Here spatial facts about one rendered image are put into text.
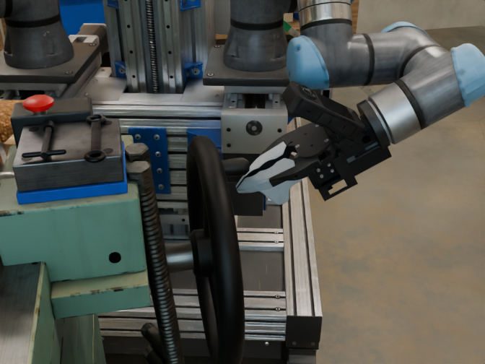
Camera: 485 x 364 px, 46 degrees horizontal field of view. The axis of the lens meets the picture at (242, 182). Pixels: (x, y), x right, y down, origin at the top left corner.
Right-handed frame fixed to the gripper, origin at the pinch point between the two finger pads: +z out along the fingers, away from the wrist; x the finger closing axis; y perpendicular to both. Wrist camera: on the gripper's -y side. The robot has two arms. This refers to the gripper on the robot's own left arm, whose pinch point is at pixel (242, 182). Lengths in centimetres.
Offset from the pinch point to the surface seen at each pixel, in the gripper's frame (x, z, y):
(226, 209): -18.2, -0.2, -11.4
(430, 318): 41, -17, 109
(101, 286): -21.4, 13.9, -12.8
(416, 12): 324, -124, 178
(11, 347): -30.8, 17.7, -19.2
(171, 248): -11.3, 9.8, -4.8
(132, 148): -11.1, 5.7, -18.9
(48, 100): -9.0, 10.0, -27.1
